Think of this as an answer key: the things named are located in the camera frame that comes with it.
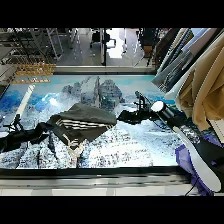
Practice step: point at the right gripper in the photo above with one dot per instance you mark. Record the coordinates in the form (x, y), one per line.
(133, 117)

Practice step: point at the grey white-striped garment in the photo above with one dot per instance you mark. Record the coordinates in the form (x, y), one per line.
(86, 120)

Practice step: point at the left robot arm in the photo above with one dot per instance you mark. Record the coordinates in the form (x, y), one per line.
(20, 137)

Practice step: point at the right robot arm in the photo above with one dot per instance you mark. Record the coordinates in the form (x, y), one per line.
(196, 156)

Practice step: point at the purple garment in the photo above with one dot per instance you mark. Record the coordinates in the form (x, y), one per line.
(184, 159)

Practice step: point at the beige garment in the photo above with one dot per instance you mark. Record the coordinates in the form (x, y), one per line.
(206, 83)

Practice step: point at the silver frame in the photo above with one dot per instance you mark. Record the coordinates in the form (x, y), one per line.
(100, 182)

